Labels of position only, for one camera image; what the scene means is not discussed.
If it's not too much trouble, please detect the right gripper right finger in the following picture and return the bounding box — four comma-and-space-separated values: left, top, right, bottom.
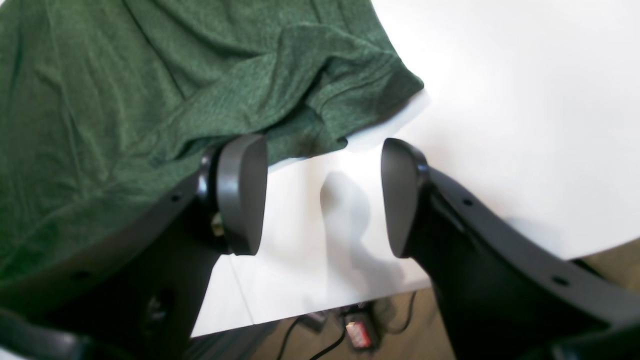
381, 137, 640, 360

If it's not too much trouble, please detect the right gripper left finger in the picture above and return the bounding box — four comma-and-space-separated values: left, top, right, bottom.
0, 134, 268, 360

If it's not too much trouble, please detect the dark green t-shirt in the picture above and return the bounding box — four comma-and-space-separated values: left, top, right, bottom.
0, 0, 425, 289

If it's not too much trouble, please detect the black power adapter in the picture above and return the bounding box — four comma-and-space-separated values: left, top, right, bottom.
343, 312, 381, 353

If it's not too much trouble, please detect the black floor cable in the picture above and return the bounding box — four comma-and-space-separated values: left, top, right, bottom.
275, 292, 418, 360

